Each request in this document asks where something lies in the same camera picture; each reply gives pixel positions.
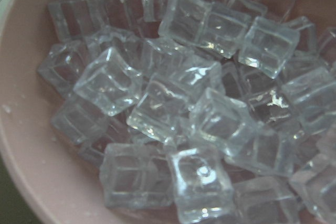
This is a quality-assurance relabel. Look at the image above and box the pile of clear ice cubes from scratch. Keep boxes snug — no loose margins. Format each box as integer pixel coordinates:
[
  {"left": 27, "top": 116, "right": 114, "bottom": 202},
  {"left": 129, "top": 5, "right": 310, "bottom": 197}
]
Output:
[{"left": 38, "top": 0, "right": 335, "bottom": 223}]

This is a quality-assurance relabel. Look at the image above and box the pink bowl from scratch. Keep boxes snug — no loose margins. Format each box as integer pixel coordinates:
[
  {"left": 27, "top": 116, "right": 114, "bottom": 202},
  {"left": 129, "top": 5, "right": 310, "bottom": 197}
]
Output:
[{"left": 0, "top": 0, "right": 336, "bottom": 224}]

